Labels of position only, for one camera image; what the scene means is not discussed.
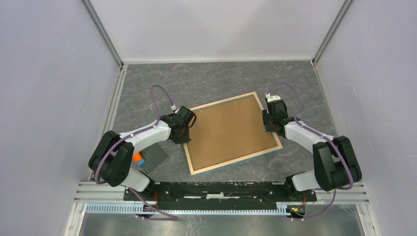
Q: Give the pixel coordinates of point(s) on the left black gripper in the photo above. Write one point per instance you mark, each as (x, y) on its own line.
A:
(184, 139)

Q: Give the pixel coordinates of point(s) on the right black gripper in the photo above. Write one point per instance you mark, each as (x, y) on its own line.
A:
(265, 116)

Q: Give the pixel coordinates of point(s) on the wooden picture frame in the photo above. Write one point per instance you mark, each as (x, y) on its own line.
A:
(231, 133)

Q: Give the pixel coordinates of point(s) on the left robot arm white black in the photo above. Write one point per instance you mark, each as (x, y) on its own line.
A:
(111, 159)

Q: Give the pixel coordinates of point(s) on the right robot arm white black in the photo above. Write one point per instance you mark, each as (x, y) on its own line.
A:
(334, 160)

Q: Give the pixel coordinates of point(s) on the grey building block baseplate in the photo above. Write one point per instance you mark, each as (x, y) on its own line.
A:
(153, 158)

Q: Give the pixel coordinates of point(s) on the blue building block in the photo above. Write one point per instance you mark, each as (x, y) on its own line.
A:
(141, 162)

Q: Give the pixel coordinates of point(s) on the orange building block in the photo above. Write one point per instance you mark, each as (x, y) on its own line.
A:
(137, 157)

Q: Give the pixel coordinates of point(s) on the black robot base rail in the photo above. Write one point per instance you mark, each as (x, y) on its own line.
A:
(220, 195)

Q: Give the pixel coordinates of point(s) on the aluminium frame rail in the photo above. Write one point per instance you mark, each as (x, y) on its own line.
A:
(106, 199)

